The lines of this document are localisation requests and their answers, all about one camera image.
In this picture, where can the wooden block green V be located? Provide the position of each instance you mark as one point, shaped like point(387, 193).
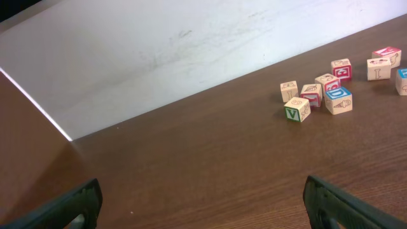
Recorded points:
point(297, 109)

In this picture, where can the wooden block letter I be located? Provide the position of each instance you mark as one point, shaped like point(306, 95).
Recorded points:
point(378, 69)

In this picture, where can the wooden block red A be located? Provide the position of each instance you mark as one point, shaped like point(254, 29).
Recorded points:
point(394, 54)

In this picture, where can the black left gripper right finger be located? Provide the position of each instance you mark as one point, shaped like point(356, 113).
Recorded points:
point(329, 207)

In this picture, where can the wooden block red leaf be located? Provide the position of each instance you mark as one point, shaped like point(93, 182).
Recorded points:
point(312, 92)

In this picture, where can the wooden block blue D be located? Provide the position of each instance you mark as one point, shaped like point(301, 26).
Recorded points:
point(338, 101)

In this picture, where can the wooden block plain I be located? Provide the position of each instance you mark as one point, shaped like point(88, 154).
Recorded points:
point(288, 90)

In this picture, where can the wooden block red top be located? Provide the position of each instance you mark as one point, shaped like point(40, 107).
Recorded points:
point(328, 82)

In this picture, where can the wooden block red E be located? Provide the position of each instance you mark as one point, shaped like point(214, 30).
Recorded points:
point(342, 69)

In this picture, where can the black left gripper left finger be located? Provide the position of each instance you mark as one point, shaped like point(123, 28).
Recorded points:
point(78, 208)

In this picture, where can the wooden block blue side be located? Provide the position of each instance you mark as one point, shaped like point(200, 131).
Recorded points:
point(401, 81)

